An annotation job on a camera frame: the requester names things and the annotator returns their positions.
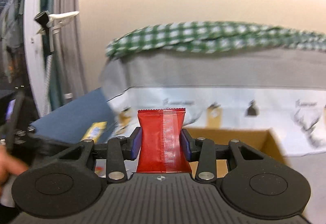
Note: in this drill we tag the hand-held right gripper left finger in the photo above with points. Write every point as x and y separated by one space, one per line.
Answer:
136 144

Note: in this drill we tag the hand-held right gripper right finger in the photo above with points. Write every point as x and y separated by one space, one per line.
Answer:
185 145

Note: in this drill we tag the red snack packet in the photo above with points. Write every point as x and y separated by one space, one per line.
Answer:
158 137

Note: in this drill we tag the cardboard box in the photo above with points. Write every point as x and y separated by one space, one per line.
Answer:
229 135

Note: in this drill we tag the person's left hand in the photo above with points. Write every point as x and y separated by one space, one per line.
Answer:
10 166

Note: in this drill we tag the yellow blue snack packet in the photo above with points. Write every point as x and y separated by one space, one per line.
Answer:
94 131

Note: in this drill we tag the printed white grey cloth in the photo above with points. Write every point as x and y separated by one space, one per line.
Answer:
203 94

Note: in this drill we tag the grey curtain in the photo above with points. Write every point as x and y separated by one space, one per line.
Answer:
66 61

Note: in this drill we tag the green checked cloth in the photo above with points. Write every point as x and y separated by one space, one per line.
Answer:
191 33

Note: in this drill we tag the white door frame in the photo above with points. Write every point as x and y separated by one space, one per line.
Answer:
30 35

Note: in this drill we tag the white bracket black knob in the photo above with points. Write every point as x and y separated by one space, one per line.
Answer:
61 16

